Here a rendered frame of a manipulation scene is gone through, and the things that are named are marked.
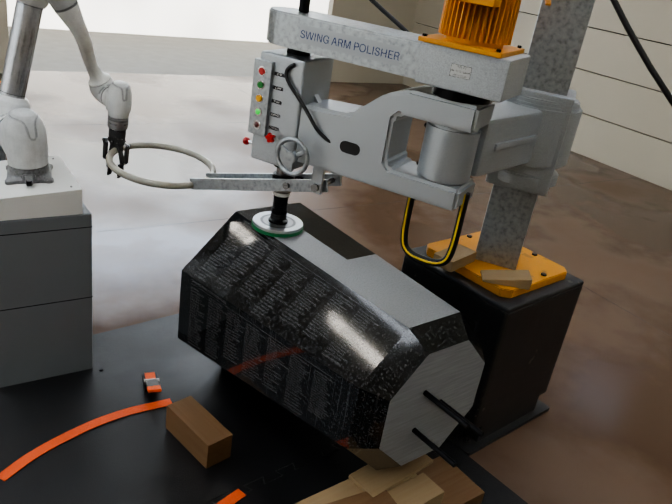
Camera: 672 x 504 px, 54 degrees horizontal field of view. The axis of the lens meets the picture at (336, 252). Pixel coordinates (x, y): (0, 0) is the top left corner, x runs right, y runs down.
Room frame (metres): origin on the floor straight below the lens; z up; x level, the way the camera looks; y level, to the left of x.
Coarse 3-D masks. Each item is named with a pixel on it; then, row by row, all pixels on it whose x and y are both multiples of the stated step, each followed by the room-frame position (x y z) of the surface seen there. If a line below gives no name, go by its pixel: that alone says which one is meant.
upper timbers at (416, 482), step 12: (348, 480) 1.89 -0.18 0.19; (408, 480) 1.95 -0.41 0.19; (420, 480) 1.96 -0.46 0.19; (324, 492) 1.82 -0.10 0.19; (336, 492) 1.82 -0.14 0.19; (348, 492) 1.83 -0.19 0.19; (360, 492) 1.84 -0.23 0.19; (396, 492) 1.87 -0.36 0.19; (408, 492) 1.88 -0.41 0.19; (420, 492) 1.89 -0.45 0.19; (432, 492) 1.90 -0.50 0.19
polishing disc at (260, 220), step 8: (256, 216) 2.61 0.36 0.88; (264, 216) 2.62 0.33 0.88; (288, 216) 2.67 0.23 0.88; (256, 224) 2.53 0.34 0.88; (264, 224) 2.54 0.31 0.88; (272, 224) 2.55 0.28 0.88; (288, 224) 2.58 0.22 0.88; (296, 224) 2.59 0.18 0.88; (272, 232) 2.49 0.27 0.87; (280, 232) 2.49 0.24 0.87; (288, 232) 2.51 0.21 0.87; (296, 232) 2.54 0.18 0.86
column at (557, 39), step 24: (552, 0) 2.75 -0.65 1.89; (576, 0) 2.73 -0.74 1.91; (552, 24) 2.74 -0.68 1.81; (576, 24) 2.72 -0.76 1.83; (552, 48) 2.74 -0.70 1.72; (576, 48) 2.71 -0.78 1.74; (528, 72) 2.75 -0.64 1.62; (552, 72) 2.73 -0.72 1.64; (504, 192) 2.75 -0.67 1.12; (528, 192) 2.72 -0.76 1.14; (504, 216) 2.74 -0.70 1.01; (528, 216) 2.71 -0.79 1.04; (480, 240) 2.76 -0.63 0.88; (504, 240) 2.73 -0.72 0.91; (504, 264) 2.72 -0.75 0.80
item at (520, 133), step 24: (504, 120) 2.41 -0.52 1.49; (528, 120) 2.56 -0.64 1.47; (552, 120) 2.66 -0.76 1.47; (576, 120) 2.72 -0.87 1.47; (480, 144) 2.33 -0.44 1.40; (504, 144) 2.42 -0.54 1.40; (528, 144) 2.61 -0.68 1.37; (552, 144) 2.66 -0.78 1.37; (480, 168) 2.34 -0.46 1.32; (504, 168) 2.50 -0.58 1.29
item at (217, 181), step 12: (192, 180) 2.72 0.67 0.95; (204, 180) 2.69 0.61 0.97; (216, 180) 2.67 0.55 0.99; (228, 180) 2.64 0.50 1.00; (240, 180) 2.61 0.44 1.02; (252, 180) 2.59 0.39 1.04; (264, 180) 2.56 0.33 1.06; (276, 180) 2.54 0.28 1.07; (288, 180) 2.52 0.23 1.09; (300, 180) 2.49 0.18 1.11; (324, 180) 2.45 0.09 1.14; (336, 180) 2.55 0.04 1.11
